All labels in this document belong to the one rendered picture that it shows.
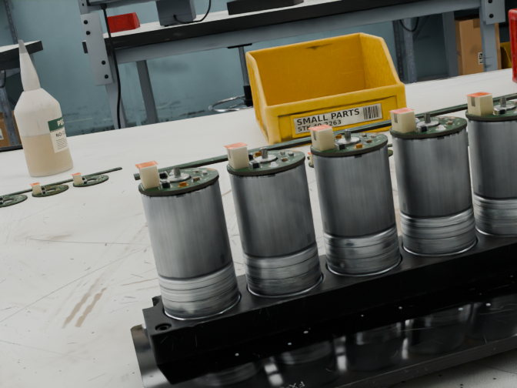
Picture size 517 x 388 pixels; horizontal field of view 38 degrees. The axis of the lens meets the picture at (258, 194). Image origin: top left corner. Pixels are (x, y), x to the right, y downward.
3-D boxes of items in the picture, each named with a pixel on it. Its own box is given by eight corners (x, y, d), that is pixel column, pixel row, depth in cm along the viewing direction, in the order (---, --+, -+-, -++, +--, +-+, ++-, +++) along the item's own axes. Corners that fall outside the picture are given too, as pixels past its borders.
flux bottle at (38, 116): (81, 167, 58) (51, 35, 55) (38, 178, 56) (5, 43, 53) (63, 162, 61) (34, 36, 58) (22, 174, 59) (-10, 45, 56)
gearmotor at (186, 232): (252, 332, 24) (225, 175, 22) (175, 352, 23) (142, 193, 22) (235, 304, 26) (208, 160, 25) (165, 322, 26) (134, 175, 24)
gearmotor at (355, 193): (415, 289, 25) (399, 137, 24) (346, 307, 24) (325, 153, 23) (385, 265, 27) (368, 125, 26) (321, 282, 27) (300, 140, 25)
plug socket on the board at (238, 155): (258, 165, 23) (255, 144, 23) (231, 171, 23) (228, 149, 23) (251, 160, 24) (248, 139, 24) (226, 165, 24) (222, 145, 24)
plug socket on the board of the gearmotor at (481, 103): (501, 112, 25) (499, 92, 25) (478, 117, 25) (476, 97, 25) (488, 109, 26) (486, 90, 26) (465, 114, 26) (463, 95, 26)
